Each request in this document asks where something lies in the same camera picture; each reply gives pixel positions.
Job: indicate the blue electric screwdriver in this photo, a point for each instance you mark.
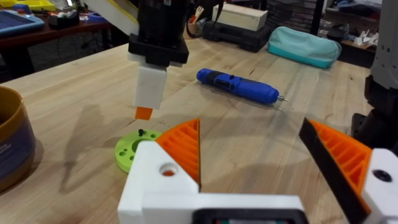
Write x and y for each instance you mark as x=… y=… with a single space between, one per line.
x=239 y=85

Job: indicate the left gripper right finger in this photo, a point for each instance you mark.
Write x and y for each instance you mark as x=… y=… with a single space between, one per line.
x=342 y=155

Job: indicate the blue tray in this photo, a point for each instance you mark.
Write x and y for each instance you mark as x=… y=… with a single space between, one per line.
x=17 y=22

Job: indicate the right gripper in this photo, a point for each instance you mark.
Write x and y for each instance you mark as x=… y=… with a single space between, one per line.
x=161 y=31

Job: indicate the cream rectangular box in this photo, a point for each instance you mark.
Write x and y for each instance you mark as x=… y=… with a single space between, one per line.
x=239 y=16

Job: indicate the black tape dispenser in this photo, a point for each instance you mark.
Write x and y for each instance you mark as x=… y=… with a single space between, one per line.
x=63 y=19

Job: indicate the green disc with holes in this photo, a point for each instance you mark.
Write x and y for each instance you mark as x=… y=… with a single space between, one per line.
x=124 y=151

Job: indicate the wooden cutlery in holder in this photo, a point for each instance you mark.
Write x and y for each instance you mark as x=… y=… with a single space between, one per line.
x=196 y=20

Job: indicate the flat plate on right wrist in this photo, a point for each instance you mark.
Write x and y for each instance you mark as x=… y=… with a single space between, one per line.
x=115 y=15

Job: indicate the black tool case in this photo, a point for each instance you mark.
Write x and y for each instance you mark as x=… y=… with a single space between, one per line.
x=236 y=37

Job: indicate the teal zip bag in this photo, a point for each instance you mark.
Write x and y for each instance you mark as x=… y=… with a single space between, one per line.
x=301 y=46

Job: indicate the yellow board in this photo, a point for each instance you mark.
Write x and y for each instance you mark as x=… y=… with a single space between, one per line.
x=34 y=4

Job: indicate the brown tub with blue label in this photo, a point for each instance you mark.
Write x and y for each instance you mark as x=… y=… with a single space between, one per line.
x=15 y=140

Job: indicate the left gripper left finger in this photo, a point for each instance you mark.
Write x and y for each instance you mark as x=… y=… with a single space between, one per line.
x=149 y=174

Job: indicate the dark red side table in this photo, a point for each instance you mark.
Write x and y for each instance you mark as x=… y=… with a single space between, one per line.
x=46 y=35

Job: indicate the small black screw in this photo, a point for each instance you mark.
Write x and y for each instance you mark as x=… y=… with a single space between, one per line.
x=140 y=132

